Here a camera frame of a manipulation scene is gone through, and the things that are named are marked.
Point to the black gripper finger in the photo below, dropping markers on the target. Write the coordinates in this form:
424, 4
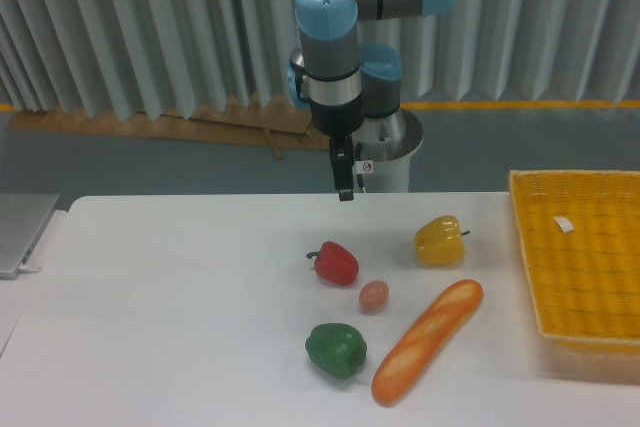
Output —
342, 167

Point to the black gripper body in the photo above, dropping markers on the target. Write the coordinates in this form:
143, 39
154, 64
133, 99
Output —
337, 120

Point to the orange toy baguette bread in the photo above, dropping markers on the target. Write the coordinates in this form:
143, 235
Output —
405, 363

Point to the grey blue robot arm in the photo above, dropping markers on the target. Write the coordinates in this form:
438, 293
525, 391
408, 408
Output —
353, 91

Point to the yellow woven basket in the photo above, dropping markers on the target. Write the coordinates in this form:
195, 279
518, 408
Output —
584, 285

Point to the brown cardboard sheet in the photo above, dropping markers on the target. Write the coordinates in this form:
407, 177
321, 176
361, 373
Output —
277, 125

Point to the red toy bell pepper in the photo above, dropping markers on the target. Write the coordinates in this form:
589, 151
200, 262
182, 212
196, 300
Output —
335, 264

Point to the yellow toy bell pepper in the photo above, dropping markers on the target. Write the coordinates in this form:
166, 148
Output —
440, 242

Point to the brown toy egg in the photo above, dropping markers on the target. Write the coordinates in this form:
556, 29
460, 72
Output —
373, 296

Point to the green toy bell pepper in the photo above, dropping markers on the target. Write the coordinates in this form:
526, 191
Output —
338, 349

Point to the grey pleated curtain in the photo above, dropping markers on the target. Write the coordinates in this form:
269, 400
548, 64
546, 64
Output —
153, 56

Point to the white paper label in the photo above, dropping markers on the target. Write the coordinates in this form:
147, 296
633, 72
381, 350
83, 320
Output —
564, 224

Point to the silver laptop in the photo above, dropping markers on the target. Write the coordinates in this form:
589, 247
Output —
24, 217

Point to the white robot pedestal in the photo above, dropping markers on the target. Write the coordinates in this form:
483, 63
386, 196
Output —
383, 149

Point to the white charger cable plug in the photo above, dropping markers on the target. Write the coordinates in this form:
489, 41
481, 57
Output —
27, 269

